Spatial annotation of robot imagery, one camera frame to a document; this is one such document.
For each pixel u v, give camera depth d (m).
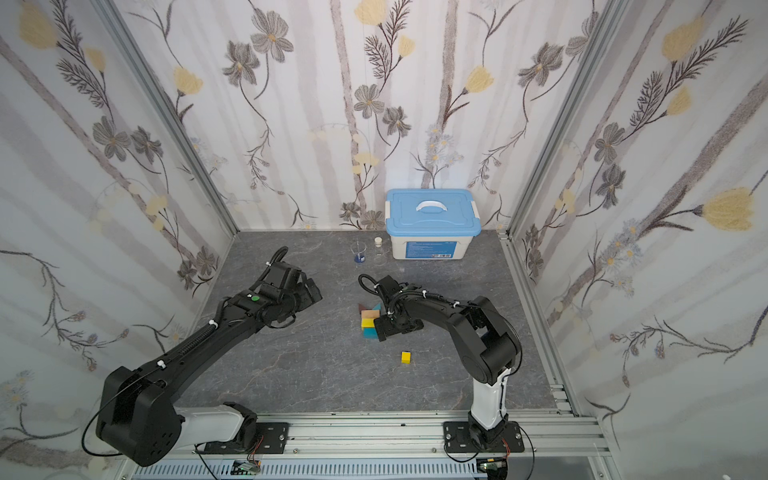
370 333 0.92
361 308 0.97
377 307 0.96
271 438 0.74
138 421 0.40
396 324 0.80
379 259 1.14
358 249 1.08
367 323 0.93
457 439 0.73
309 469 0.70
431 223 1.00
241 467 0.71
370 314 0.96
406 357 0.86
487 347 0.49
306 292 0.76
